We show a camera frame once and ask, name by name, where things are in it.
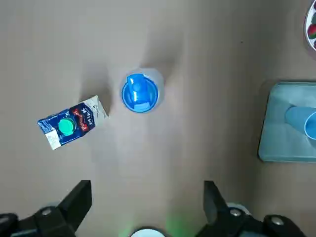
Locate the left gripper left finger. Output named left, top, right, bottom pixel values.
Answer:
left=0, top=180, right=92, bottom=237

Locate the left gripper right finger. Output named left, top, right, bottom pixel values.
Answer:
left=197, top=181, right=308, bottom=237

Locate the blue white milk carton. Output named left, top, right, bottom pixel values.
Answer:
left=37, top=95, right=109, bottom=151

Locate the grey rectangular tray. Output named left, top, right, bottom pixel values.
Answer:
left=258, top=81, right=316, bottom=163

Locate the blue plastic cup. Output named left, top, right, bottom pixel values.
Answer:
left=285, top=105, right=316, bottom=140

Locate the white plate with strawberries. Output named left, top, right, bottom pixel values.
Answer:
left=303, top=0, right=316, bottom=52

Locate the clear bottle blue cap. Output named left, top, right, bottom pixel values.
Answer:
left=120, top=66, right=165, bottom=114

